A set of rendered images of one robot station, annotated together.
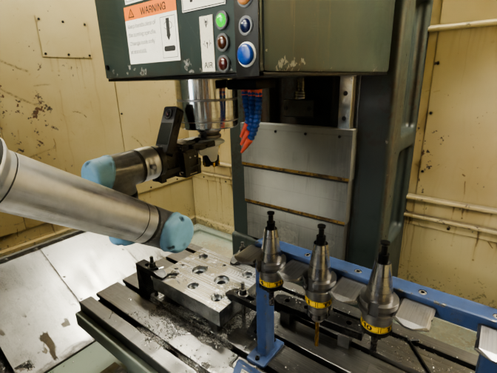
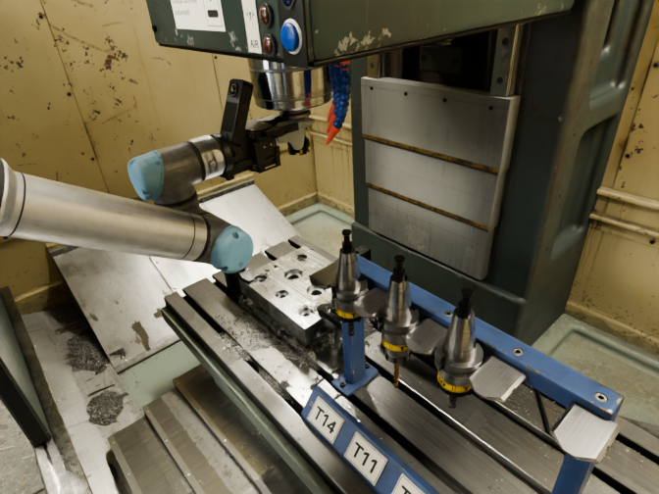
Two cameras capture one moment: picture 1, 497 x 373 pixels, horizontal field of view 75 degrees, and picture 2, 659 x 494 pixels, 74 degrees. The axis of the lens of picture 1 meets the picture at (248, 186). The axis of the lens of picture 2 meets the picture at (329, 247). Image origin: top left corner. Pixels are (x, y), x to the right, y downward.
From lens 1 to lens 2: 0.17 m
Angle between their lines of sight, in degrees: 18
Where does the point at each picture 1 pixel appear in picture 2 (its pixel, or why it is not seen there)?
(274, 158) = (403, 132)
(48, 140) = (126, 97)
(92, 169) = (135, 171)
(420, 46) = not seen: outside the picture
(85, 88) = not seen: hidden behind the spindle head
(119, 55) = (164, 15)
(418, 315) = (498, 380)
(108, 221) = (140, 243)
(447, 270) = (641, 297)
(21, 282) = (112, 265)
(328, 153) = (474, 130)
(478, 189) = not seen: outside the picture
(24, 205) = (40, 233)
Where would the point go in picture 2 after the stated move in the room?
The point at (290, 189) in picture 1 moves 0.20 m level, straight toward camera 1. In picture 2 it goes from (422, 176) to (410, 207)
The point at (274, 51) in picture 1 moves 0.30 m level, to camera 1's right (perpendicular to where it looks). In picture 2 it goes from (330, 30) to (630, 16)
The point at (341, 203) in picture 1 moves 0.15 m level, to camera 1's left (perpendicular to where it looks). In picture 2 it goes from (486, 201) to (428, 199)
